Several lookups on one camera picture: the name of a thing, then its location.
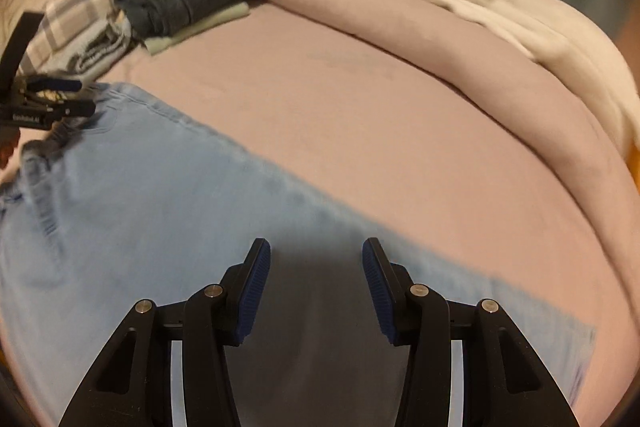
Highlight light blue denim pants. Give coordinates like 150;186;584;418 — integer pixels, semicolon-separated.
1;83;594;426

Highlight person left hand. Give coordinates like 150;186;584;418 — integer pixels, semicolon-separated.
0;127;21;169

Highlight crumpled light blue garment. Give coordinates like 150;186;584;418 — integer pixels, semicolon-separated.
39;16;134;84

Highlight pale green folded cloth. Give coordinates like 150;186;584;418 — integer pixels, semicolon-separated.
143;2;250;55

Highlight pink quilted duvet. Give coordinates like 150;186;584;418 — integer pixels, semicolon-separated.
150;0;640;287

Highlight white goose plush toy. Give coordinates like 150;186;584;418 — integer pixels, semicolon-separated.
426;0;639;181

